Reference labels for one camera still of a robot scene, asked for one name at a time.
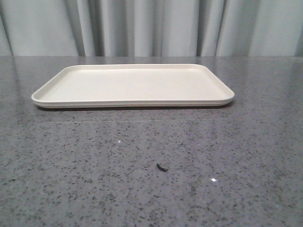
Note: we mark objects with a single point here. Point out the small black debris scrap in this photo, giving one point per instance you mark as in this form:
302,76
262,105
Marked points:
161,168

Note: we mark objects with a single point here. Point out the cream rectangular plastic tray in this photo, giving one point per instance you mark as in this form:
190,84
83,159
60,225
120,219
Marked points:
133,85

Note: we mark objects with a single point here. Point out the grey-white pleated curtain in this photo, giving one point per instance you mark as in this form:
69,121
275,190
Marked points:
146,28

